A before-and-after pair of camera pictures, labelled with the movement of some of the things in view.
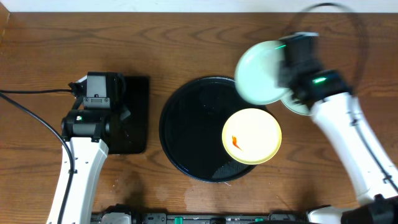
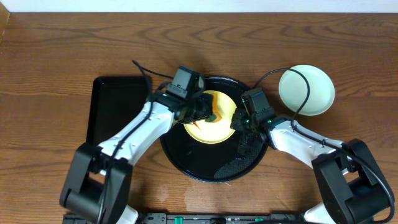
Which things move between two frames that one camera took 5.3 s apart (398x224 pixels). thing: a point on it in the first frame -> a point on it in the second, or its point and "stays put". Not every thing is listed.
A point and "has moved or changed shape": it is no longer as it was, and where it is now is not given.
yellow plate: (252, 136) has moved or changed shape
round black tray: (191, 127) stays put
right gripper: (278, 78) -> (236, 124)
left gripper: (125, 113) -> (201, 108)
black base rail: (128, 214) stays put
